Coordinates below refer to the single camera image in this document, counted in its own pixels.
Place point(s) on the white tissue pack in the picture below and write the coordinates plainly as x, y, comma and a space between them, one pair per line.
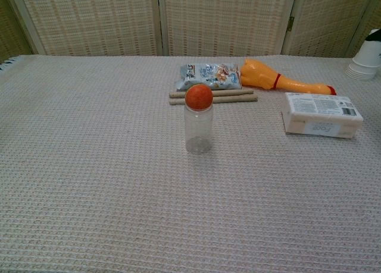
318, 112

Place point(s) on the clear plastic jar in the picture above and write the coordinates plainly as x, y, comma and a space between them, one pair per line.
198, 130

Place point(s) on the orange ball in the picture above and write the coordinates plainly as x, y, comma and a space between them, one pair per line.
199, 97

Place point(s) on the blue white snack bag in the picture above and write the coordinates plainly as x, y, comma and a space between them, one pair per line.
208, 75

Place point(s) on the beige woven tablecloth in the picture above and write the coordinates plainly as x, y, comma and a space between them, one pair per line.
119, 180

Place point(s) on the yellow rubber chicken toy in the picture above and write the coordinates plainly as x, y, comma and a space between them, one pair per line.
262, 75

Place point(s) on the woven folding screen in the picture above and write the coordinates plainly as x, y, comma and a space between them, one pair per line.
223, 20

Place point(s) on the brass screen hinge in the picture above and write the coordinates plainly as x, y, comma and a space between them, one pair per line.
290, 23

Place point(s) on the white paper cup stack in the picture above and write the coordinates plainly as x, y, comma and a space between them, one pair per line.
367, 62

